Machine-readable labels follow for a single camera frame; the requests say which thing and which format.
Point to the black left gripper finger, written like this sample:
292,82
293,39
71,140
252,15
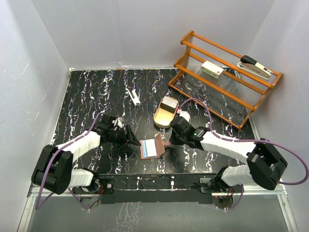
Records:
124,149
130,137

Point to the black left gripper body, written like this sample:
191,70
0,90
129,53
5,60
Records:
118,137

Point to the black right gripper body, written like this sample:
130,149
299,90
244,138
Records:
181,139

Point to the beige oval card tray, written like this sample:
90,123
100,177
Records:
163,118

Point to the stack of credit cards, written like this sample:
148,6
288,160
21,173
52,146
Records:
169,104

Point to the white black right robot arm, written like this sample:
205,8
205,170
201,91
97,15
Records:
262,163

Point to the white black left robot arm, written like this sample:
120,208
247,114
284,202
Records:
54,169

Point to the white staple remover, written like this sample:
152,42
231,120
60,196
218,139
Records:
132,94

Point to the orange wooden shelf rack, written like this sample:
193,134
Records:
235,95

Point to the white red staples box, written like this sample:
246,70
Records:
212,69

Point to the black beige stapler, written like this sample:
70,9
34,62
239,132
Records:
252,66

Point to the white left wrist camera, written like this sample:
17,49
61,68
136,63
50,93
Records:
118,123

